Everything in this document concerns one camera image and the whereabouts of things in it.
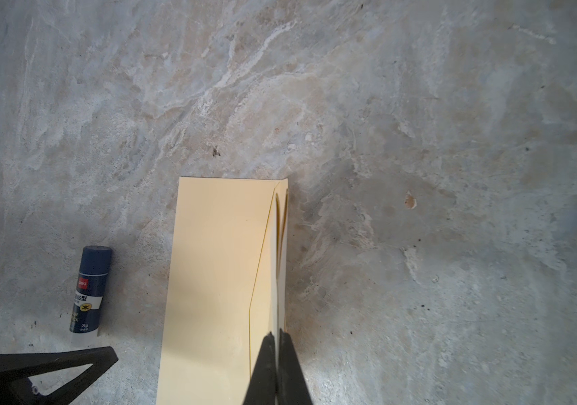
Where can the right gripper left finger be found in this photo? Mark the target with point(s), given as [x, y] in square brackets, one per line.
[263, 383]

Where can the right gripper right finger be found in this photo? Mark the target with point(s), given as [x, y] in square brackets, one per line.
[292, 387]

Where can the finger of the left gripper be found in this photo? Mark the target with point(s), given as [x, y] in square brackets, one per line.
[17, 369]

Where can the yellow paper envelope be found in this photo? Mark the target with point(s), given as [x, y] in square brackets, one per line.
[227, 274]

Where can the blue white glue stick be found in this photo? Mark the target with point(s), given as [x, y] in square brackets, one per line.
[93, 274]

